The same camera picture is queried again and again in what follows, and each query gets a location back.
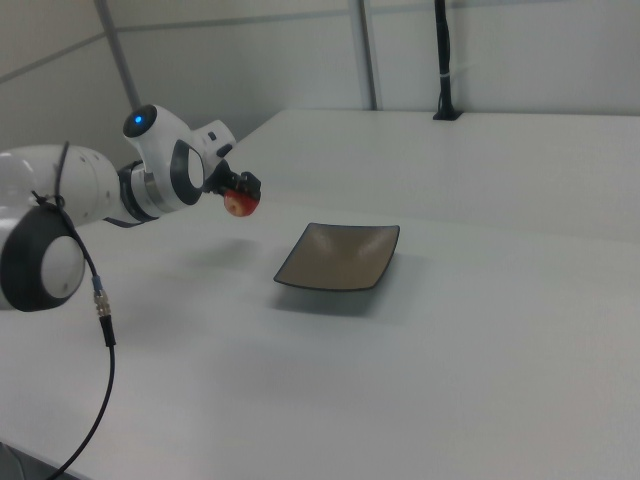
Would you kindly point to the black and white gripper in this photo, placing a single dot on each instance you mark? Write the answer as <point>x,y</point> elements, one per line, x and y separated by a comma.
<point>218,177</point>

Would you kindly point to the red apple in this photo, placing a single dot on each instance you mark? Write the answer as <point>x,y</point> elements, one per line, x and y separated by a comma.
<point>240,206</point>

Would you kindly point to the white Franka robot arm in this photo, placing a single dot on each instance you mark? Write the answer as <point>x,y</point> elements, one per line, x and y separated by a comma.
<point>75,200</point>

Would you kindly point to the square brown ceramic plate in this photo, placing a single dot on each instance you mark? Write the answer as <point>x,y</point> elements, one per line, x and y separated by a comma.
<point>340,257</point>

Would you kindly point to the black clamp-mounted pole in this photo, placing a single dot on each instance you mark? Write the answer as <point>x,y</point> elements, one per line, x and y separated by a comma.
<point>444,65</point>

